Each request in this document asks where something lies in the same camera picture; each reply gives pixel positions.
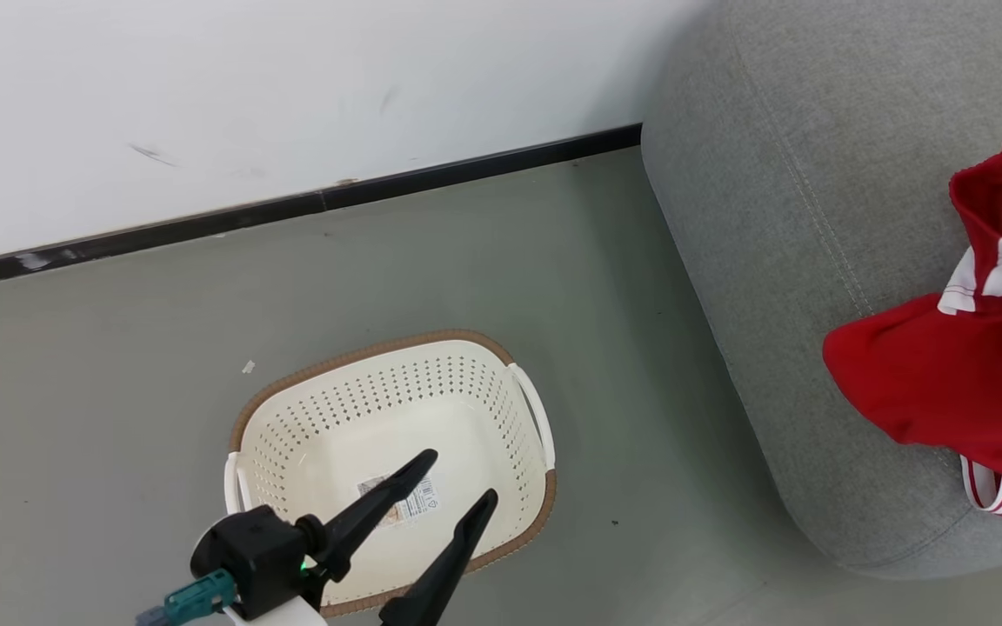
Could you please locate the black wall baseboard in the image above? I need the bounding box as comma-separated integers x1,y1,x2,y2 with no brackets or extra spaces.
0,123,643,292

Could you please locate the plain red garment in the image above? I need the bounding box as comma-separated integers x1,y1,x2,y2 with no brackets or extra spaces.
823,294,1002,527

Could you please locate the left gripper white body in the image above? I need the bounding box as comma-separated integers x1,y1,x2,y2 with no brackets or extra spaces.
231,561,333,626

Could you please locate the cream perforated laundry basket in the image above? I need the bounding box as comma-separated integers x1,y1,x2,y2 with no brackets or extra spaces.
224,329,558,618

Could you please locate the white barcode label sticker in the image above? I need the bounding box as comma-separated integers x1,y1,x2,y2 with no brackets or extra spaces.
357,474,441,527

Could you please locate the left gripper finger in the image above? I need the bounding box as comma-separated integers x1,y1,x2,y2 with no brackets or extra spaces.
317,449,440,584
379,489,500,626

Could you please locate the teal left camera connector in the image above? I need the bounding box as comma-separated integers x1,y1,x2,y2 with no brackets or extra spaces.
136,569,237,626

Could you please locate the grey fabric sofa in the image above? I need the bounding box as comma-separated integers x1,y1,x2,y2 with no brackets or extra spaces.
640,0,1002,581

